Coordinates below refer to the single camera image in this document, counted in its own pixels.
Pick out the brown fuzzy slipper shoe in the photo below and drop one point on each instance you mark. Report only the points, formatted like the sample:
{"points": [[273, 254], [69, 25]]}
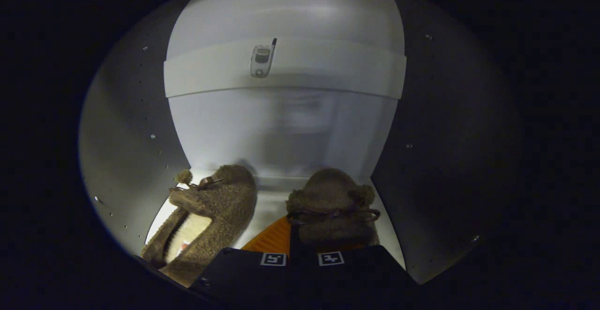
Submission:
{"points": [[333, 197], [225, 207]]}

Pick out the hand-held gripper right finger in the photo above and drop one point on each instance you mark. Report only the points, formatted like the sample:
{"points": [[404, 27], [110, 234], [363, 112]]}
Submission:
{"points": [[356, 275]]}

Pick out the dark grey shoe cabinet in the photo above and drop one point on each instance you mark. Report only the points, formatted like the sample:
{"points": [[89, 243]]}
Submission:
{"points": [[281, 127]]}

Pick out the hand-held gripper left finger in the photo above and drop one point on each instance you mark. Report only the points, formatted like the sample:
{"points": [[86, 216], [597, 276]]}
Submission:
{"points": [[243, 277]]}

